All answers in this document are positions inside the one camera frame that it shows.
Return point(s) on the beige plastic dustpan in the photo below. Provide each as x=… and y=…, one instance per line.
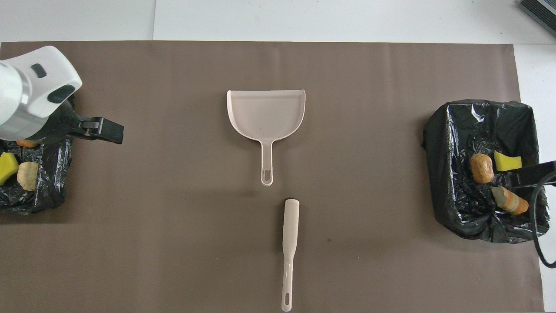
x=266, y=117

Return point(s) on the dark ribbed device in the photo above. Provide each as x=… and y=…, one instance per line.
x=541, y=13

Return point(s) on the striped toy croissant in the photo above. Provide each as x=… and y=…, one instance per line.
x=510, y=201
x=28, y=175
x=27, y=143

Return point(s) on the golden bread roll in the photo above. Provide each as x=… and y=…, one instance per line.
x=481, y=168

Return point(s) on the yellow sponge with green side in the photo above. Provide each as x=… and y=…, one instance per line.
x=507, y=161

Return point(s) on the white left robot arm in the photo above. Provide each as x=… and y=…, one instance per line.
x=26, y=87

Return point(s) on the brown paper table mat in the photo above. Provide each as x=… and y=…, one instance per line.
x=217, y=130

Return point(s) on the black bag lined bin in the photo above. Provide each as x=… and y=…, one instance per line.
x=52, y=174
x=460, y=195

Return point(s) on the yellow sponge piece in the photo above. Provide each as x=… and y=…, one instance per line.
x=6, y=167

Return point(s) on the beige hand brush black bristles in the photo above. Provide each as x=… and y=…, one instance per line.
x=291, y=226

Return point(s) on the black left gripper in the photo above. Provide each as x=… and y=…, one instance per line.
x=56, y=124

